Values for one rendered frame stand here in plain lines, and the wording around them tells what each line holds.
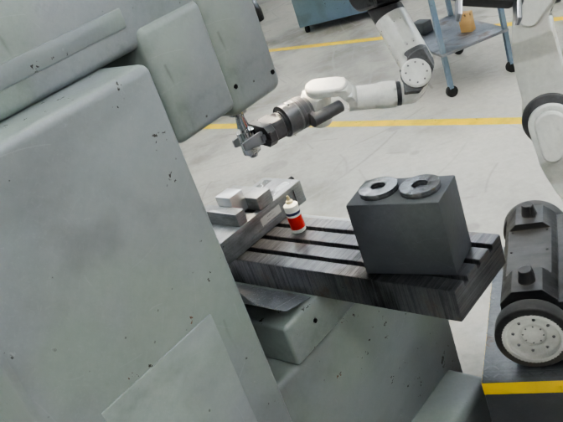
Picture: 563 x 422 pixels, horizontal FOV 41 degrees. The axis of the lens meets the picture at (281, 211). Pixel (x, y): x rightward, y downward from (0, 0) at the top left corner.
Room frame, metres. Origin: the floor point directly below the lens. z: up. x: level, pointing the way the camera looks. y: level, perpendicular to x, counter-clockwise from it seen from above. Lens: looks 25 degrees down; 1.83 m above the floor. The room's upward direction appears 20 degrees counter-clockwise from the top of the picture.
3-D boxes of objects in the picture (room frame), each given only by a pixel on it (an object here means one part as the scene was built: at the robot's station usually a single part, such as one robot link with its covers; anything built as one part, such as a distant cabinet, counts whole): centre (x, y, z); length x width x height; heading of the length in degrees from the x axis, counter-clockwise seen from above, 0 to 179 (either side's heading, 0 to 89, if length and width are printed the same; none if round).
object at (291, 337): (1.82, 0.02, 0.76); 0.50 x 0.35 x 0.12; 133
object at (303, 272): (1.85, 0.05, 0.86); 1.24 x 0.23 x 0.08; 43
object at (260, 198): (1.97, 0.08, 0.99); 0.15 x 0.06 x 0.04; 41
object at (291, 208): (1.84, -0.03, 0.96); 0.04 x 0.04 x 0.11
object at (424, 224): (1.49, -0.26, 1.00); 0.22 x 0.12 x 0.20; 53
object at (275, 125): (1.86, -0.06, 1.20); 0.13 x 0.12 x 0.10; 24
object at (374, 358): (1.84, 0.00, 0.40); 0.81 x 0.32 x 0.60; 133
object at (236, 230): (1.95, 0.10, 0.96); 0.35 x 0.15 x 0.11; 131
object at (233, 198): (1.93, 0.12, 1.01); 0.06 x 0.05 x 0.06; 41
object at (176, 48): (1.69, 0.16, 1.47); 0.24 x 0.19 x 0.26; 43
